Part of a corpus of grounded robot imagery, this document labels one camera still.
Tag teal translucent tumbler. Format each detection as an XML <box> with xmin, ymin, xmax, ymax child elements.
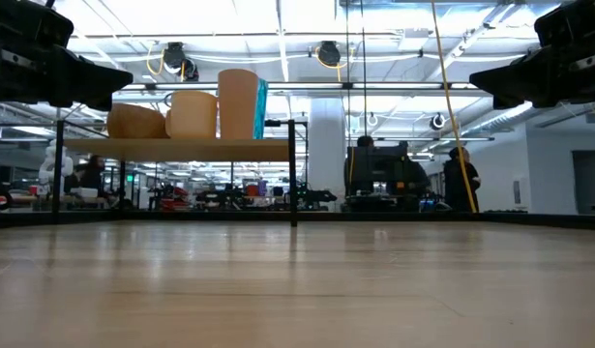
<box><xmin>252</xmin><ymin>77</ymin><xmax>270</xmax><ymax>141</ymax></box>

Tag wooden shelf board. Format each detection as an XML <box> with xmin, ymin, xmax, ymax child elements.
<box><xmin>63</xmin><ymin>138</ymin><xmax>291</xmax><ymax>163</ymax></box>

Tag white humanoid figure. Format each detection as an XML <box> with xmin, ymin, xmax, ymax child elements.
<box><xmin>38</xmin><ymin>138</ymin><xmax>75</xmax><ymax>188</ymax></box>

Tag cream mug with handle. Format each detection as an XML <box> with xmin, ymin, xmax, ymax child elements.
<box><xmin>164</xmin><ymin>90</ymin><xmax>220</xmax><ymax>141</ymax></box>

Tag thin black hanging cable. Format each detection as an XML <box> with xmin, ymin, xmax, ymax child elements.
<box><xmin>344</xmin><ymin>0</ymin><xmax>351</xmax><ymax>146</ymax></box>
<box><xmin>358</xmin><ymin>0</ymin><xmax>369</xmax><ymax>139</ymax></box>

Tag black background machine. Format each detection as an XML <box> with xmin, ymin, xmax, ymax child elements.
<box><xmin>296</xmin><ymin>187</ymin><xmax>339</xmax><ymax>212</ymax></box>

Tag long ceiling light bar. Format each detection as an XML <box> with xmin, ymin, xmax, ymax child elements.
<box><xmin>113</xmin><ymin>80</ymin><xmax>490</xmax><ymax>97</ymax></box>

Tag black table frame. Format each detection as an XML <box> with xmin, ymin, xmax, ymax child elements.
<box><xmin>0</xmin><ymin>210</ymin><xmax>595</xmax><ymax>229</ymax></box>

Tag tall orange plastic cup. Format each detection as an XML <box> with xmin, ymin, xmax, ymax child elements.
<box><xmin>217</xmin><ymin>68</ymin><xmax>261</xmax><ymax>141</ymax></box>

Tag yellow hanging cable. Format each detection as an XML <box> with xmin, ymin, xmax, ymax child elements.
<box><xmin>430</xmin><ymin>0</ymin><xmax>480</xmax><ymax>214</ymax></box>

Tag black monitor cart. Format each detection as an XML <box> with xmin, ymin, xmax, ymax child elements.
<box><xmin>343</xmin><ymin>142</ymin><xmax>431</xmax><ymax>213</ymax></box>

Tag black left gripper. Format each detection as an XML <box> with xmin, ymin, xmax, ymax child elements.
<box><xmin>0</xmin><ymin>0</ymin><xmax>134</xmax><ymax>113</ymax></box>

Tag wooden mug with handle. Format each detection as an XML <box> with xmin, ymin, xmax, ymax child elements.
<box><xmin>105</xmin><ymin>102</ymin><xmax>170</xmax><ymax>140</ymax></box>

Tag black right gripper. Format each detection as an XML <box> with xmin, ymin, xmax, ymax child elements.
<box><xmin>469</xmin><ymin>0</ymin><xmax>595</xmax><ymax>111</ymax></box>

